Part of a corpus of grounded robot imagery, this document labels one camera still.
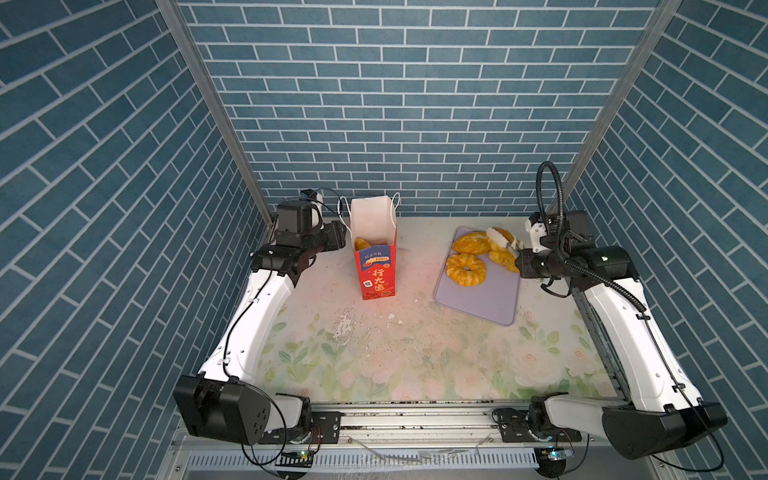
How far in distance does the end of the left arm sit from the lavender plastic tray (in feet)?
1.52

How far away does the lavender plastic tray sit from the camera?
0.96 m

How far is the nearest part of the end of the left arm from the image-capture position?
0.51m
